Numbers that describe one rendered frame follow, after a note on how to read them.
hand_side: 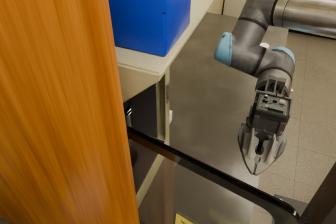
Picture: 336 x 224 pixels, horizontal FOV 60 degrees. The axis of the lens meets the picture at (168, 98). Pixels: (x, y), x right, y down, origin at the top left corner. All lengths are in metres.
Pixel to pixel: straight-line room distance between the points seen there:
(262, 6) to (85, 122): 0.53
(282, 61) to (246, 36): 0.10
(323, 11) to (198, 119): 0.59
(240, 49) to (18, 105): 0.50
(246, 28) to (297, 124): 1.91
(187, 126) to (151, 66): 0.72
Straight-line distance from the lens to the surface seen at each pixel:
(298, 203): 2.10
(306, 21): 0.71
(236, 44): 0.72
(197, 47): 1.49
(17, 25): 0.31
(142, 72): 0.36
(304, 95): 2.88
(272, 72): 0.68
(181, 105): 1.14
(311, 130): 2.57
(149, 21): 0.36
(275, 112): 0.57
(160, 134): 0.94
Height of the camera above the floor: 1.72
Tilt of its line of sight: 42 degrees down
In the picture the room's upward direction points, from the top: straight up
